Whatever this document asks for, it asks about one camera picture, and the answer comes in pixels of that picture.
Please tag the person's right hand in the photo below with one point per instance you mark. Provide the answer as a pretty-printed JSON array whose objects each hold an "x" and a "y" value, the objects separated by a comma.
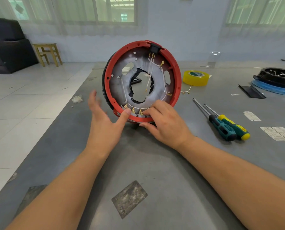
[{"x": 171, "y": 129}]

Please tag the person's left hand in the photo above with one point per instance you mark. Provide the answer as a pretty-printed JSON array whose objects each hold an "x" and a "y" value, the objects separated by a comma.
[{"x": 104, "y": 136}]

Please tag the black metal round plate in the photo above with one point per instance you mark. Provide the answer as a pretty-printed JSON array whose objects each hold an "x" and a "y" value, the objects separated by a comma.
[{"x": 116, "y": 91}]

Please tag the dark green black screwdriver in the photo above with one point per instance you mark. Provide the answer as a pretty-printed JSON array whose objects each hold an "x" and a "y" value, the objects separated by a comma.
[{"x": 226, "y": 131}]

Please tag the small black plug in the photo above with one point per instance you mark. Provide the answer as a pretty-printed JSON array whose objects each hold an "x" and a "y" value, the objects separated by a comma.
[{"x": 155, "y": 48}]

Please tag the person's right forearm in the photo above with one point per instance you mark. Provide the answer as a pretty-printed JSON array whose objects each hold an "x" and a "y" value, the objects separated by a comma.
[{"x": 243, "y": 182}]

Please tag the person's left forearm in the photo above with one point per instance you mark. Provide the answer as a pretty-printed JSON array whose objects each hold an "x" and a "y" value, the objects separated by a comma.
[{"x": 58, "y": 196}]

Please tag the yellow tape roll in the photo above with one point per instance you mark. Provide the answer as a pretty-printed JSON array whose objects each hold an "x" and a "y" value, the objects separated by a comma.
[{"x": 195, "y": 81}]

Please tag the black bit set case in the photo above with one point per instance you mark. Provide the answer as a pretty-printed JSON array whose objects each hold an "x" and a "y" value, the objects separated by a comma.
[{"x": 135, "y": 81}]

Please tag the clear acrylic stand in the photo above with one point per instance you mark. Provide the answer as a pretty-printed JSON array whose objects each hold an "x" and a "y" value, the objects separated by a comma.
[{"x": 211, "y": 64}]

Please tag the black flat plate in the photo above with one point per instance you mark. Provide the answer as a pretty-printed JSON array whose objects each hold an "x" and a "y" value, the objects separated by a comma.
[{"x": 251, "y": 92}]

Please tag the wooden stool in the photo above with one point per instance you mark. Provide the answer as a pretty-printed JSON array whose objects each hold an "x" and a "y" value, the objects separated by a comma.
[{"x": 45, "y": 45}]

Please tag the wide sheer curtain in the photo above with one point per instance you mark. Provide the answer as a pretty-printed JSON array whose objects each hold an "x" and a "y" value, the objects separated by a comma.
[{"x": 80, "y": 28}]

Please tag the black round housing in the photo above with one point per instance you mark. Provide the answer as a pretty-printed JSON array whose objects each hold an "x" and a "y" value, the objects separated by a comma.
[{"x": 274, "y": 80}]

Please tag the black armchair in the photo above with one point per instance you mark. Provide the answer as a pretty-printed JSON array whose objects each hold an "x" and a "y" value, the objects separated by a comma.
[{"x": 10, "y": 52}]

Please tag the narrow sheer curtain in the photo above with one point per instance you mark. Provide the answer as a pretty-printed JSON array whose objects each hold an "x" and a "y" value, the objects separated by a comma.
[{"x": 250, "y": 31}]

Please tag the wide window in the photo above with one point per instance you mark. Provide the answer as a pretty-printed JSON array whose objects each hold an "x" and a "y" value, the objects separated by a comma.
[{"x": 116, "y": 9}]

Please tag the narrow window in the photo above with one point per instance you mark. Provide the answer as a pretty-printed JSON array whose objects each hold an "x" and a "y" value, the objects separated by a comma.
[{"x": 257, "y": 10}]

